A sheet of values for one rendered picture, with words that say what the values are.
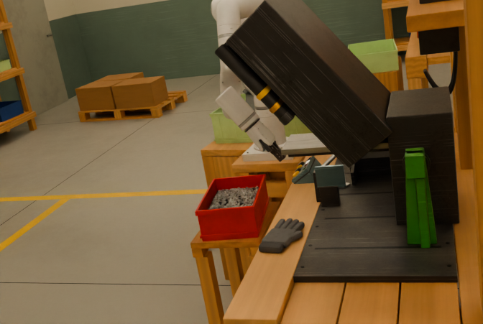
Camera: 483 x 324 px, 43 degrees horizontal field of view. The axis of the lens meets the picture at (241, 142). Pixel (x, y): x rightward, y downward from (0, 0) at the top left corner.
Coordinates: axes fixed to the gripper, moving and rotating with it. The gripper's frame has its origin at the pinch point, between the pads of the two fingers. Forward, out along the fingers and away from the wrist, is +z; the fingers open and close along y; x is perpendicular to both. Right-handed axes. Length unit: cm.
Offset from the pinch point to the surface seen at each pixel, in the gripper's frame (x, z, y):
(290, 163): -12.7, 10.5, -35.4
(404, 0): 26, 31, -643
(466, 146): 52, 41, -7
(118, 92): -288, -130, -476
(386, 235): 26, 32, 47
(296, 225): 4.9, 14.7, 42.5
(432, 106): 58, 13, 34
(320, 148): 23.6, 2.8, 30.5
